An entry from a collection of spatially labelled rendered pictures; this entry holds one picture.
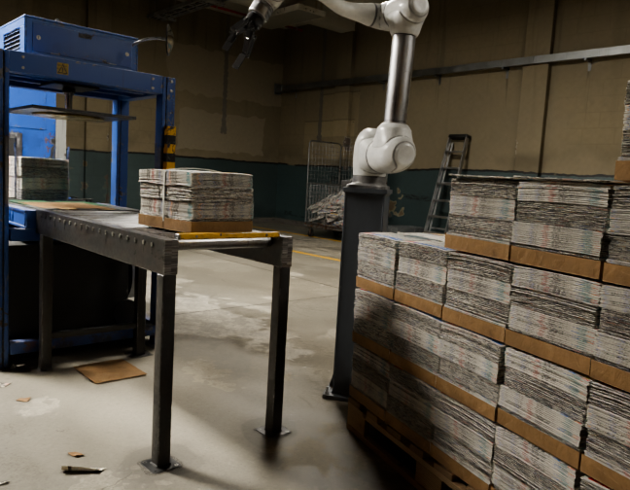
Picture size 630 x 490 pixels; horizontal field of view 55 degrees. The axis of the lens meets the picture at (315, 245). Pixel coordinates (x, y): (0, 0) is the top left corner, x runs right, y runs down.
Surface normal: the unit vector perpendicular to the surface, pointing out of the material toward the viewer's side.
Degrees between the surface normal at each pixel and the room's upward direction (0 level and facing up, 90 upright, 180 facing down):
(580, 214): 90
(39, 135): 90
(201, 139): 90
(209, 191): 90
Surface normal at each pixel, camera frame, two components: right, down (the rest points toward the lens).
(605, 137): -0.75, 0.03
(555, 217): -0.90, 0.00
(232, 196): 0.71, 0.12
